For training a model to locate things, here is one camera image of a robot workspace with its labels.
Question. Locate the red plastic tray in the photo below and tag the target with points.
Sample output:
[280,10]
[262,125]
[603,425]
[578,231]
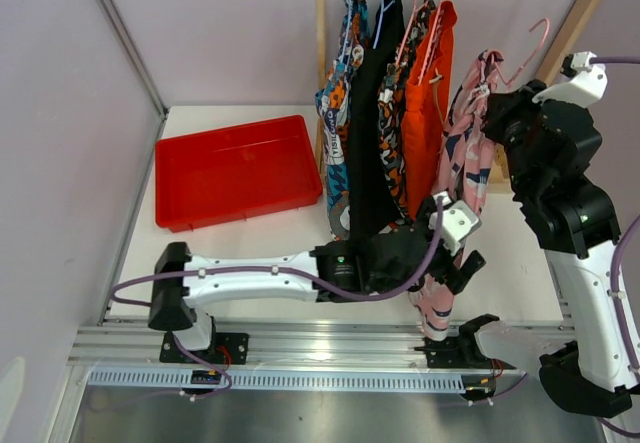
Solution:
[234,173]

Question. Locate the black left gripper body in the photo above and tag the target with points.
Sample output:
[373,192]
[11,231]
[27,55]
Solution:
[426,219]

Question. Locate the blue wire hanger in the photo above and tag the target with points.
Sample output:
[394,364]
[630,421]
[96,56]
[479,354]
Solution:
[350,31]
[385,5]

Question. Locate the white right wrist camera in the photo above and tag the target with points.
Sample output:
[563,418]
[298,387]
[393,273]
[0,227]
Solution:
[584,84]

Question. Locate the orange grey camouflage shorts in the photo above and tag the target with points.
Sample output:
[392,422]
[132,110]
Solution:
[391,108]

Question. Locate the aluminium mounting rail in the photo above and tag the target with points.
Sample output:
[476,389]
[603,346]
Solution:
[322,345]

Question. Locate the blue orange cartoon shorts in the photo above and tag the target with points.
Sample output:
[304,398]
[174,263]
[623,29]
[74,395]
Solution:
[332,104]

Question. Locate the black shorts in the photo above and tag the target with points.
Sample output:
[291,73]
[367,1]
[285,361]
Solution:
[371,206]

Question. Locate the pink wire hanger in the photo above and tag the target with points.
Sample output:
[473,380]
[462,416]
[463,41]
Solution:
[423,61]
[401,47]
[539,32]

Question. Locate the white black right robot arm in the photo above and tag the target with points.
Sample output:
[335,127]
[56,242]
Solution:
[575,224]

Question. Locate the pink patterned shorts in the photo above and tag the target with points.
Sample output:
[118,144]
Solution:
[463,172]

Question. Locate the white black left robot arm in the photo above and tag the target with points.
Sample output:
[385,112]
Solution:
[351,271]

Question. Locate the white slotted cable duct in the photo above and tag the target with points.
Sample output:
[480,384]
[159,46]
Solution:
[413,382]

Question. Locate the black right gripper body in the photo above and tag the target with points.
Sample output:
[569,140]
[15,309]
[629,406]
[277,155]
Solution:
[511,125]

